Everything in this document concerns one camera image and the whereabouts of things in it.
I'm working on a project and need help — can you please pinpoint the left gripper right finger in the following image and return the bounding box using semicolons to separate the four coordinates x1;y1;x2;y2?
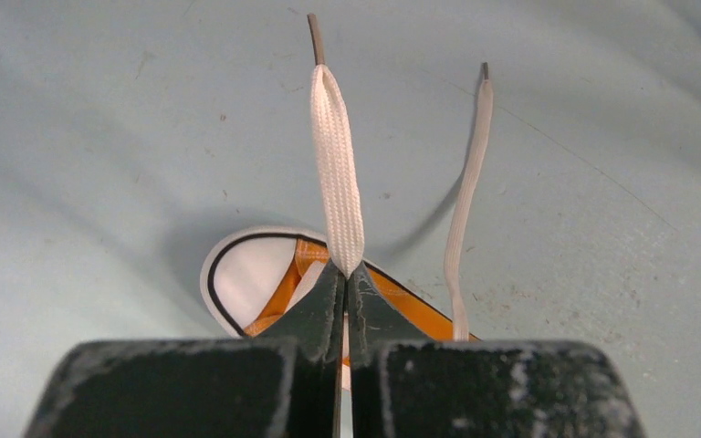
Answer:
346;267;644;437

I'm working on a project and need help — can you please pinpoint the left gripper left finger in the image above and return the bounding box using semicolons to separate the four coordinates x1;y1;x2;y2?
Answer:
25;265;346;437

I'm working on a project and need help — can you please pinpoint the orange canvas sneaker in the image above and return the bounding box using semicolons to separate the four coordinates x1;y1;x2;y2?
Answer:
199;224;478;368

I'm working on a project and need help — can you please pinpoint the white shoelace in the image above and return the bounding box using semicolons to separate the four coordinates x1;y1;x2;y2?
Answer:
284;13;496;391

